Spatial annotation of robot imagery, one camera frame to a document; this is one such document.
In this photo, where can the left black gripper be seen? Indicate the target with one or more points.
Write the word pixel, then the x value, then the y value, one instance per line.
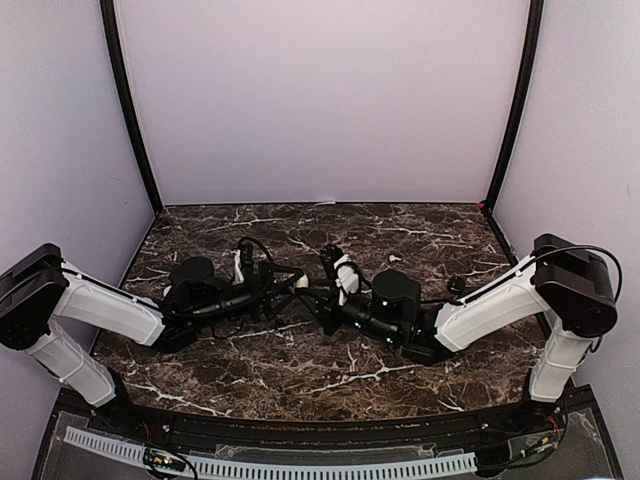
pixel 262 297

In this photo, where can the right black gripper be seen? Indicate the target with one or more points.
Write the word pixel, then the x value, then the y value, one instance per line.
pixel 325 317

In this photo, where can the small white charging case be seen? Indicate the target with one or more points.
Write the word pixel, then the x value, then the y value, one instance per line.
pixel 303 282

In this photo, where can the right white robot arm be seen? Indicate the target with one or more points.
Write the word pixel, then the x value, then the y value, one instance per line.
pixel 568 281

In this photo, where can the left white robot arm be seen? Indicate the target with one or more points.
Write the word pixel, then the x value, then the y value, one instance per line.
pixel 42 287

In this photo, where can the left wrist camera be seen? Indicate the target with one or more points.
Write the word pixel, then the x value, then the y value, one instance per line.
pixel 244 265

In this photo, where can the black front rail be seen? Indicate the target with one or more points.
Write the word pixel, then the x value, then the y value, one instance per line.
pixel 480 428

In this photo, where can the white slotted cable duct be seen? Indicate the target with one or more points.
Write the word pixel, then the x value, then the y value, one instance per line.
pixel 244 462

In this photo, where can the right black frame post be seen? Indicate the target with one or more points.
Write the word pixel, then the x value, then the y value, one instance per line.
pixel 532 32

